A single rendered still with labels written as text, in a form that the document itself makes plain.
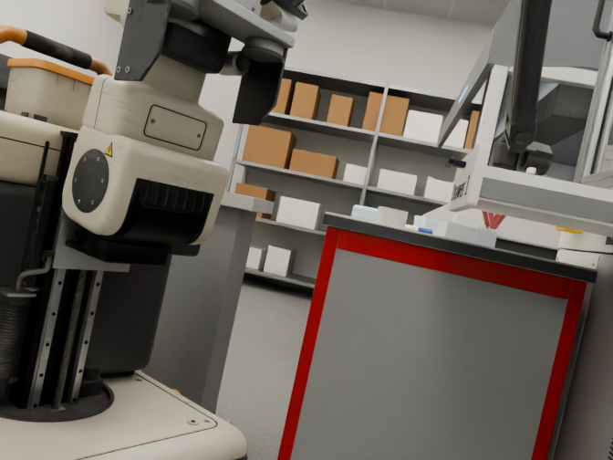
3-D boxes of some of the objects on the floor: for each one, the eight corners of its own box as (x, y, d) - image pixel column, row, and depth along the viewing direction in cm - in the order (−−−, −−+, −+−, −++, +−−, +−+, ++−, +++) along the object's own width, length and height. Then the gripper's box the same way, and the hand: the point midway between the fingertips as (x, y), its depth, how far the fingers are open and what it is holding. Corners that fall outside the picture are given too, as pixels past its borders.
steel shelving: (207, 277, 500) (253, 57, 494) (223, 272, 548) (264, 73, 542) (628, 377, 449) (685, 134, 443) (605, 362, 498) (656, 144, 492)
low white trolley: (254, 540, 125) (325, 211, 123) (297, 438, 186) (346, 217, 184) (516, 621, 117) (597, 269, 115) (472, 486, 178) (524, 256, 176)
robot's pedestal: (103, 433, 160) (157, 176, 158) (148, 402, 190) (192, 184, 188) (201, 462, 156) (257, 197, 154) (231, 424, 186) (278, 203, 184)
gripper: (483, 164, 139) (470, 224, 139) (498, 161, 128) (483, 226, 129) (510, 170, 139) (496, 230, 139) (526, 167, 129) (512, 232, 129)
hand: (491, 224), depth 134 cm, fingers open, 3 cm apart
